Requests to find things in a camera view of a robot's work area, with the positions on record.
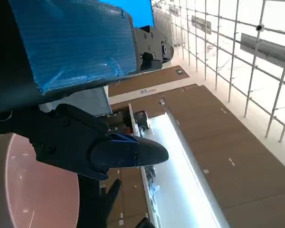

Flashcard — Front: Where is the white pipe lattice frame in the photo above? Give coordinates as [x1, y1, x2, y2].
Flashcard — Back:
[154, 0, 285, 143]

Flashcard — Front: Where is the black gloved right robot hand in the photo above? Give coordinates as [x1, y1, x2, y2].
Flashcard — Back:
[76, 174, 122, 228]

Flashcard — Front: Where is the long grey metal tray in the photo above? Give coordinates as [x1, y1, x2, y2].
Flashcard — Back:
[240, 33, 285, 67]

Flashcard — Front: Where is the bare left hand blue tape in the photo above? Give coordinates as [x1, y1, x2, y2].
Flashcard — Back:
[0, 0, 174, 181]

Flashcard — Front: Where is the pink bowl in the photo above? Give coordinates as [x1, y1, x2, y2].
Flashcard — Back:
[0, 133, 80, 228]

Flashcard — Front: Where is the short grey metal tray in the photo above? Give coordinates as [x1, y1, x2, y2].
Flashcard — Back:
[191, 15, 212, 36]

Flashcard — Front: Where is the blue lit screen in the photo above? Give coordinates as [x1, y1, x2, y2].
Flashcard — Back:
[102, 0, 155, 29]

